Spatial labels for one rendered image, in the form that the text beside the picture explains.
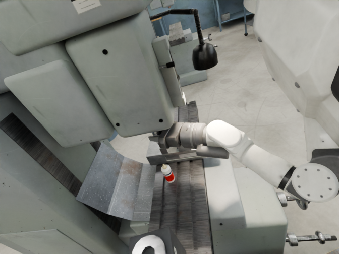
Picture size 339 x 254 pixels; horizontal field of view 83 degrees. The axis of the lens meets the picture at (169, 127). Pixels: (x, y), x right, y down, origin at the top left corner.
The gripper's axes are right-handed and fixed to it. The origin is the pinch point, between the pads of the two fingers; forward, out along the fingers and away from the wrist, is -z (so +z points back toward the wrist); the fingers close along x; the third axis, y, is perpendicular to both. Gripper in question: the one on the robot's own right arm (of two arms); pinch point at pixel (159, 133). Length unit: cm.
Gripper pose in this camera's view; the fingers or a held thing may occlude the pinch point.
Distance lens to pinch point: 72.1
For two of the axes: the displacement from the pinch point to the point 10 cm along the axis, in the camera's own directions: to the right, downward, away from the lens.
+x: -3.9, 6.6, -6.4
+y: 3.1, 7.5, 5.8
